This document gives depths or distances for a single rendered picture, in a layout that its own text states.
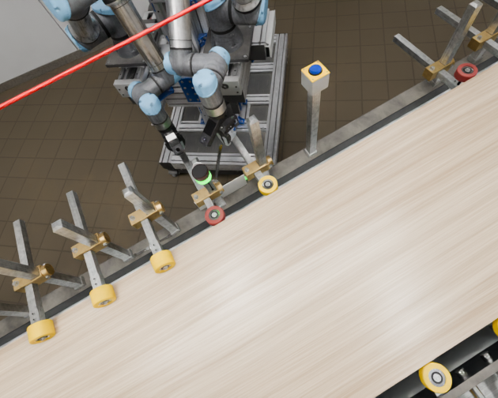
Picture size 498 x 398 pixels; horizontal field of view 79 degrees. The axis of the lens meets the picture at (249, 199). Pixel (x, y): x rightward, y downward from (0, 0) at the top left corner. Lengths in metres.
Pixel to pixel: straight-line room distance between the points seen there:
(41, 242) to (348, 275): 2.35
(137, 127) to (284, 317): 2.22
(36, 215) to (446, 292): 2.80
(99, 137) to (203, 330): 2.25
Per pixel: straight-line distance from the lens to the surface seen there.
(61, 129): 3.36
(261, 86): 2.51
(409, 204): 1.26
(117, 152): 2.85
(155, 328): 1.22
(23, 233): 1.59
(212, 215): 1.23
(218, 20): 1.46
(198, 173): 1.09
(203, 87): 0.99
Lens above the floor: 2.01
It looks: 65 degrees down
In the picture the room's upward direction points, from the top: 21 degrees counter-clockwise
